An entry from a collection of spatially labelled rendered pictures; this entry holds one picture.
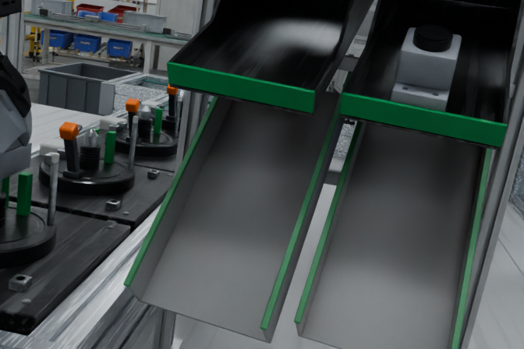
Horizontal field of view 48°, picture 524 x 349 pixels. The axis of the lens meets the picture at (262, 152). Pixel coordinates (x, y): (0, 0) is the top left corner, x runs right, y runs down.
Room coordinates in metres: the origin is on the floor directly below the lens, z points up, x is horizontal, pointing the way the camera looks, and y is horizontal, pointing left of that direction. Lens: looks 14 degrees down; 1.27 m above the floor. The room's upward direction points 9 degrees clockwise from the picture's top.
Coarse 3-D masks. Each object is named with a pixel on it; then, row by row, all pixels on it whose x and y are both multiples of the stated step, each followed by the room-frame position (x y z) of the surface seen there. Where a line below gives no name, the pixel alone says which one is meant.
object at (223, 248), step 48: (336, 96) 0.65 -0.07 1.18; (192, 144) 0.56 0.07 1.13; (240, 144) 0.61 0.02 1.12; (288, 144) 0.60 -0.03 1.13; (336, 144) 0.60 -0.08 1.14; (192, 192) 0.57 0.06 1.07; (240, 192) 0.56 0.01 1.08; (288, 192) 0.56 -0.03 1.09; (144, 240) 0.49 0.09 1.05; (192, 240) 0.53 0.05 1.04; (240, 240) 0.53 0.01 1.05; (288, 240) 0.52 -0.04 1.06; (144, 288) 0.49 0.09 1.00; (192, 288) 0.49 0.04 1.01; (240, 288) 0.49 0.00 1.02; (288, 288) 0.49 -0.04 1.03
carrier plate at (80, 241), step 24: (72, 216) 0.70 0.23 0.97; (72, 240) 0.63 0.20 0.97; (96, 240) 0.64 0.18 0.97; (120, 240) 0.67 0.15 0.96; (48, 264) 0.57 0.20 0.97; (72, 264) 0.58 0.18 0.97; (96, 264) 0.60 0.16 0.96; (0, 288) 0.50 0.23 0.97; (48, 288) 0.52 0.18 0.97; (72, 288) 0.54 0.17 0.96; (0, 312) 0.47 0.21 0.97; (24, 312) 0.47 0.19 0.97; (48, 312) 0.49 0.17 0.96
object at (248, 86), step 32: (224, 0) 0.60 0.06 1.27; (256, 0) 0.68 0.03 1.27; (288, 0) 0.68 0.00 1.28; (320, 0) 0.68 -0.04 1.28; (352, 0) 0.57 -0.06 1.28; (224, 32) 0.60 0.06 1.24; (256, 32) 0.60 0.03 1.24; (288, 32) 0.61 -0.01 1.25; (320, 32) 0.61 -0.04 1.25; (352, 32) 0.59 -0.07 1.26; (192, 64) 0.54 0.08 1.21; (224, 64) 0.54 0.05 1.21; (256, 64) 0.55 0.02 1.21; (288, 64) 0.55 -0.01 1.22; (320, 64) 0.55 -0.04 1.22; (224, 96) 0.50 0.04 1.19; (256, 96) 0.48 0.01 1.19; (288, 96) 0.47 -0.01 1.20; (320, 96) 0.49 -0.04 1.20
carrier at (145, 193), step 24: (48, 144) 0.94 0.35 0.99; (96, 144) 0.85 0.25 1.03; (48, 168) 0.82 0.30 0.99; (96, 168) 0.85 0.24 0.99; (120, 168) 0.87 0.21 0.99; (144, 168) 0.96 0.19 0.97; (48, 192) 0.77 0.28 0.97; (72, 192) 0.78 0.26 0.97; (96, 192) 0.79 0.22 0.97; (120, 192) 0.82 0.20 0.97; (144, 192) 0.84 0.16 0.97; (96, 216) 0.73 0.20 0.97; (120, 216) 0.73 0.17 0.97; (144, 216) 0.76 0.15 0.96
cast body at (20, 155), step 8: (16, 144) 0.60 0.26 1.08; (8, 152) 0.59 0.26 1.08; (16, 152) 0.60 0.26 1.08; (24, 152) 0.62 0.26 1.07; (0, 160) 0.57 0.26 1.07; (8, 160) 0.59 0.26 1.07; (16, 160) 0.60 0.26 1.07; (24, 160) 0.62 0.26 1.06; (0, 168) 0.57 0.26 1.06; (8, 168) 0.59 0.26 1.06; (16, 168) 0.60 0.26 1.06; (24, 168) 0.62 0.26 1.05; (0, 176) 0.57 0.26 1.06; (8, 176) 0.59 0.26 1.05
